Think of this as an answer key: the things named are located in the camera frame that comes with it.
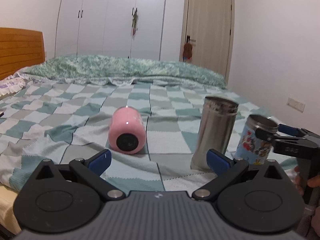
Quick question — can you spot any blue cartoon cup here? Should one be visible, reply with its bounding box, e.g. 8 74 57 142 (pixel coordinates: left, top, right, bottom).
234 114 278 165

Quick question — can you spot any pink cup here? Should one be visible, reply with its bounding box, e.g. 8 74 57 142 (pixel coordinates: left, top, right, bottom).
108 106 146 155

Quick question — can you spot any person's hand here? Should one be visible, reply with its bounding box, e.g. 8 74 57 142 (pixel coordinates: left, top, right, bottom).
294 166 320 195

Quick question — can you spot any stainless steel thermos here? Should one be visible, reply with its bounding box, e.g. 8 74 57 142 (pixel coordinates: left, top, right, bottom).
190 96 239 171

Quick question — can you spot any green checkered bed sheet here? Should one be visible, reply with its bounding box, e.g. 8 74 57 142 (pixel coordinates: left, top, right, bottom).
1 80 270 192

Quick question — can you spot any wooden door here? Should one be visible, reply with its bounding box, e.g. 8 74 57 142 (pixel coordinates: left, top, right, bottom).
180 0 235 82

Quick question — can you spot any purple floral pillow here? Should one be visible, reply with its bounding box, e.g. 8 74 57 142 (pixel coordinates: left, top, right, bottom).
0 77 27 99

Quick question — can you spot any green floral quilt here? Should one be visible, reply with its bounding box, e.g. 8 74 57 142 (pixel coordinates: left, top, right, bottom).
17 55 226 89

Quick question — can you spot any wooden headboard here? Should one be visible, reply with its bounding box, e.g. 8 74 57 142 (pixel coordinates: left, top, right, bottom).
0 27 45 80

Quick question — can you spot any hanging ornament on wardrobe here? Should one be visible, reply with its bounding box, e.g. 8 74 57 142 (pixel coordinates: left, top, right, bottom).
131 8 138 38

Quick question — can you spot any white wardrobe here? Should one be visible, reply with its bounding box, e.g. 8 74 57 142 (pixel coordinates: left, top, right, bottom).
55 0 165 60

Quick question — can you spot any white wall socket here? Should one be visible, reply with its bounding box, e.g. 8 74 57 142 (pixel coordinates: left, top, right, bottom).
287 98 305 113

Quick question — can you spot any brown plush on door handle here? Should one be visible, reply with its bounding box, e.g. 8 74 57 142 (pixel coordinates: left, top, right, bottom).
182 42 193 62

